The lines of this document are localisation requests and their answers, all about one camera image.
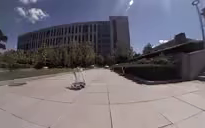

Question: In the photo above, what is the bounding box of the small wheeled robot with mast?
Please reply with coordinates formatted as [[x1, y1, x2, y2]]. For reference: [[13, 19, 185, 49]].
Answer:
[[69, 66, 87, 91]]

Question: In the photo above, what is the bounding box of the large curved glass building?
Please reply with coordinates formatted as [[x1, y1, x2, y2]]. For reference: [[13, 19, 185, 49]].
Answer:
[[16, 15, 132, 58]]

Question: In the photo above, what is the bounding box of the row of green trees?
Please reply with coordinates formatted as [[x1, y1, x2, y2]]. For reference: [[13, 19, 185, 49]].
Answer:
[[0, 41, 135, 70]]

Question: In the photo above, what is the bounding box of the grey concrete slab plaza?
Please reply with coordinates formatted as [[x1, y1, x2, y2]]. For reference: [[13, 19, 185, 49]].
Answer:
[[0, 68, 205, 128]]

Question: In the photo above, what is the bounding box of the dark hedge planter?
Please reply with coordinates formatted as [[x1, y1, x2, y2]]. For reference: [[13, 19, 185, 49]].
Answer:
[[110, 55, 183, 84]]

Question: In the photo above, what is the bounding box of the low building with flat roof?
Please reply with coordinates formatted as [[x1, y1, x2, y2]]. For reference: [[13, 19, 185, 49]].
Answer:
[[136, 32, 205, 61]]

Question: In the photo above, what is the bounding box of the grass strip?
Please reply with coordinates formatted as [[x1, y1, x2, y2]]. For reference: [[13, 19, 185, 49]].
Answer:
[[0, 67, 74, 84]]

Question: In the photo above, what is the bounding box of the tall lamp pole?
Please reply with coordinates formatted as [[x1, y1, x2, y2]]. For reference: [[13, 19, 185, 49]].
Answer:
[[191, 0, 205, 50]]

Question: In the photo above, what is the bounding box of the grey concrete wall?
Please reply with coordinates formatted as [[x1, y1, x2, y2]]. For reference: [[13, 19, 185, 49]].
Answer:
[[180, 45, 205, 82]]

